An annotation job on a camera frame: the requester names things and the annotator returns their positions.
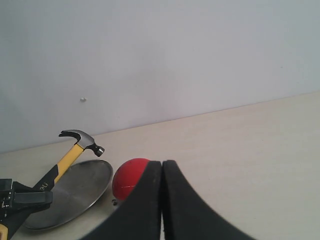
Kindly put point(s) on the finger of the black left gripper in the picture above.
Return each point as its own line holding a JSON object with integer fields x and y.
{"x": 23, "y": 200}

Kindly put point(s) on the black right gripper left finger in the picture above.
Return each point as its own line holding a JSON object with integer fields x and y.
{"x": 139, "y": 216}

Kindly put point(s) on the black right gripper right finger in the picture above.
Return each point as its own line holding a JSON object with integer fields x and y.
{"x": 186, "y": 216}

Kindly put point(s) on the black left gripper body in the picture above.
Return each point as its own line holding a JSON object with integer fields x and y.
{"x": 6, "y": 202}

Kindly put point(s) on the yellow black claw hammer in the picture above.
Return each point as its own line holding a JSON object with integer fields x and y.
{"x": 83, "y": 142}

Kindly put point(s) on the red dome push button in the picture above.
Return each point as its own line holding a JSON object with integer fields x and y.
{"x": 127, "y": 176}

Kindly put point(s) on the round stainless steel plate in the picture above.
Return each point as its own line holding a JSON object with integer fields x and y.
{"x": 77, "y": 190}

